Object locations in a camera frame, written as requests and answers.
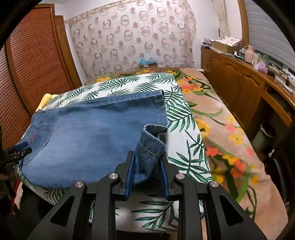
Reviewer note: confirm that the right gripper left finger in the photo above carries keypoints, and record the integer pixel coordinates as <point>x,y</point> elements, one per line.
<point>126,172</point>

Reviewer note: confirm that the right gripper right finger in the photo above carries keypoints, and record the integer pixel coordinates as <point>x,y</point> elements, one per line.
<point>167,173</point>

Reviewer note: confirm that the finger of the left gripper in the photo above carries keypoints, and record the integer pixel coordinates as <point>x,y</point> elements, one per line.
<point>22,145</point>
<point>16,154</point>

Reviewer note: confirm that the blue denim jeans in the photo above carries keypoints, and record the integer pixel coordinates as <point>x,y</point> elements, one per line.
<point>87,140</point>

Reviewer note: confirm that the palm leaf print sheet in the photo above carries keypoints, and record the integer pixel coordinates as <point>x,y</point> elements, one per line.
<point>146,210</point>

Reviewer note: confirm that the yellow plush toy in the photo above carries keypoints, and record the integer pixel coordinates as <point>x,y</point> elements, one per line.
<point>46,98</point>

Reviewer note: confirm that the floral brown blanket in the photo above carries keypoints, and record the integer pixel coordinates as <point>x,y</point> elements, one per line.
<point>205,140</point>

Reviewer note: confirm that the wooden louvered wardrobe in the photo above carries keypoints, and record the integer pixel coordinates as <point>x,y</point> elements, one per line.
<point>35,60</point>

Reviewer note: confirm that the cardboard box with blue bag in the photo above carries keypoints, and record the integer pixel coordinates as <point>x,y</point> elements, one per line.
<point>147,63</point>

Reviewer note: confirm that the wooden sideboard cabinet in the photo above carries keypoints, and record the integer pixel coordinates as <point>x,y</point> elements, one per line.
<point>252,97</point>

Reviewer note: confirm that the pink circle pattern curtain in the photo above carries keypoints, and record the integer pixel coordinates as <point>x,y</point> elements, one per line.
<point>113,37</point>

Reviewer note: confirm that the white patterned box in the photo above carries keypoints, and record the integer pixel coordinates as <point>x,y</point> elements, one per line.
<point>227,45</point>

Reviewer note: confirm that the pink thermos jug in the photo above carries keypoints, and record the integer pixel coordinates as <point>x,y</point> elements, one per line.
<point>249,54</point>

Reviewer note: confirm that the grey window blind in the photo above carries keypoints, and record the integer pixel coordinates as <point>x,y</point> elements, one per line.
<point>266,37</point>

